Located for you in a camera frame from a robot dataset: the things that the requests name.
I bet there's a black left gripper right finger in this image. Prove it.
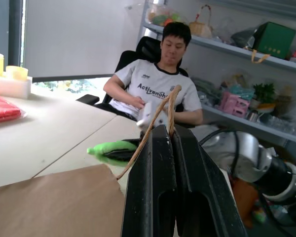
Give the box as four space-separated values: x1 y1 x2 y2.
172 124 249 237

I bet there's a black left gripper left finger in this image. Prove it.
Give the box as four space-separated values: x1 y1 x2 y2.
120 124 178 237

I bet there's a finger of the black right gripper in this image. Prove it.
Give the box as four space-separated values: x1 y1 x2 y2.
102 149 138 161
122 138 143 145

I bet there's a white handheld device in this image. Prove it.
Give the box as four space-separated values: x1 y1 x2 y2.
136 102 169 129

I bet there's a brown paper bag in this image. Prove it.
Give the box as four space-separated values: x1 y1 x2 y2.
0 85 183 237

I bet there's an orange plush toy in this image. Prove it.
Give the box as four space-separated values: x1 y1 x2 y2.
232 177 260 228

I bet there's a plastic bag of toy fruit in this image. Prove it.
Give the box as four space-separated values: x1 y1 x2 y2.
145 1 186 27

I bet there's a dark plastic bag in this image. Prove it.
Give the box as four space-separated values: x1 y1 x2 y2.
230 26 259 49

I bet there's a person's right hand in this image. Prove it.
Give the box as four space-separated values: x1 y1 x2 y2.
134 96 147 110

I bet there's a seated person in white shirt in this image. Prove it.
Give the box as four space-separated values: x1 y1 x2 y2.
103 21 204 127

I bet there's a small green yellow toy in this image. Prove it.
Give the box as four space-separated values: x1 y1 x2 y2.
251 204 267 225

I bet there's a small metal cup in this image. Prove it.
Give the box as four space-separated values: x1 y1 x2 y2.
246 110 260 123

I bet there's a pink toy crate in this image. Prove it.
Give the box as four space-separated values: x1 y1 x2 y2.
218 91 250 118

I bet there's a black office chair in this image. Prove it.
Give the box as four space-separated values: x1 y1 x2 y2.
75 36 196 129

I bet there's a teal packaged item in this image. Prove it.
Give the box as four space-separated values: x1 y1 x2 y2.
226 83 255 101

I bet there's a small green potted plant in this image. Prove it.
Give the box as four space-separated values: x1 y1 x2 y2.
251 82 277 111

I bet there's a red cloth in plastic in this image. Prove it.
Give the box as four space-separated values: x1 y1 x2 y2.
0 90 28 124

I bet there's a white foam block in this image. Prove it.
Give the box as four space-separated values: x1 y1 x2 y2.
0 75 33 100

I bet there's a short yellow plastic container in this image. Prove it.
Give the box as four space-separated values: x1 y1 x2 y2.
5 65 29 81

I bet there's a grey metal shelf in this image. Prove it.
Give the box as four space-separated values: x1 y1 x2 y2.
137 0 296 155

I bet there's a green cardboard box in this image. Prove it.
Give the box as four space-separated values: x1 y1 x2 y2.
251 21 296 64

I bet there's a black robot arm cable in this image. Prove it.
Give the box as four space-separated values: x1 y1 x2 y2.
199 128 240 173

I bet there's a wicker basket with handle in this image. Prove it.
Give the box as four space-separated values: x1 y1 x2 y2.
188 4 214 38

